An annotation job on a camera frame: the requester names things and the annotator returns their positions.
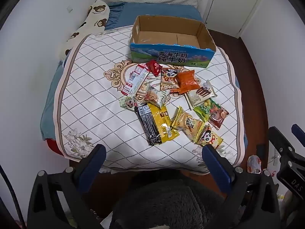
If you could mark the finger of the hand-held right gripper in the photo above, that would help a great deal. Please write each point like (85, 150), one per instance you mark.
(299, 134)
(281, 143)

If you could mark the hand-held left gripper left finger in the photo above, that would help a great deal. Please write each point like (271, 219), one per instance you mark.
(91, 167)

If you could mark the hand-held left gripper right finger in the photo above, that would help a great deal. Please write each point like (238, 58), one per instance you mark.
(216, 169)

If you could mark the yellow panda snack packet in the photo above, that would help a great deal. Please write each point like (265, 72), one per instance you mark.
(211, 139)

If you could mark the brown red snack packet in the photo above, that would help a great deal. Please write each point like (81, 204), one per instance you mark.
(219, 116)

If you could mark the yellow chips packet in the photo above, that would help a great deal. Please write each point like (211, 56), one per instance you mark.
(189, 124)

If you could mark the green candy ball packet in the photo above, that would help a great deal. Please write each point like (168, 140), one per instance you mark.
(203, 109)

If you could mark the black yellow snack packet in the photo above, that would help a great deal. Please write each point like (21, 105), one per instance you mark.
(162, 121)

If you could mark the small green white candy packet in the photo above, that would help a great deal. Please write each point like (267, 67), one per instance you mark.
(127, 103)

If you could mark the white chocolate stick packet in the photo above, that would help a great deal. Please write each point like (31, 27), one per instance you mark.
(197, 96)

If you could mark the plain orange snack packet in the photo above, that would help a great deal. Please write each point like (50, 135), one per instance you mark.
(188, 82)

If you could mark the clear cookie packet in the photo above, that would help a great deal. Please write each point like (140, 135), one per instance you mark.
(153, 96)

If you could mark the long red white snack packet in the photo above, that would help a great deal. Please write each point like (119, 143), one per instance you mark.
(133, 80)

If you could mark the orange panda snack packet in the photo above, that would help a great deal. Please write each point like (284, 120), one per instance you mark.
(168, 81)

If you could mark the small red snack packet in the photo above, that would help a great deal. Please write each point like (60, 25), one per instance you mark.
(154, 67)

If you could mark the cardboard box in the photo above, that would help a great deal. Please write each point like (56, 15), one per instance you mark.
(147, 54)

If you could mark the white orange plastic bag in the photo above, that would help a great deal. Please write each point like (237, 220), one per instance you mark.
(253, 164)

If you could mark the red cloth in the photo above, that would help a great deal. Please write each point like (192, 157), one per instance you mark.
(52, 146)

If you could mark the dark fuzzy cloth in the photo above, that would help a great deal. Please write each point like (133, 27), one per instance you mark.
(166, 202)

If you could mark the white quilted blanket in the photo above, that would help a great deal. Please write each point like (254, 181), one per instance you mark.
(95, 88)

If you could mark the white door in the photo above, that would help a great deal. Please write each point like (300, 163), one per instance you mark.
(233, 4)

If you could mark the bear print pillow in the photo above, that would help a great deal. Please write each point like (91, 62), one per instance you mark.
(95, 16)

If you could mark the white wall socket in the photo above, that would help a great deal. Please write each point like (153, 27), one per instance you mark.
(69, 9)

